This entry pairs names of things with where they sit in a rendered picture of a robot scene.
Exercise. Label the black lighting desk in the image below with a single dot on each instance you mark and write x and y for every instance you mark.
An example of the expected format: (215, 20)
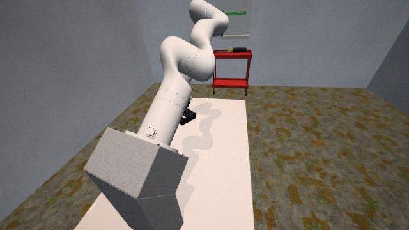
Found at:
(188, 115)

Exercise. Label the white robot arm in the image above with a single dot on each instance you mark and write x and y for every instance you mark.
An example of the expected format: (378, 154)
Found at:
(182, 61)

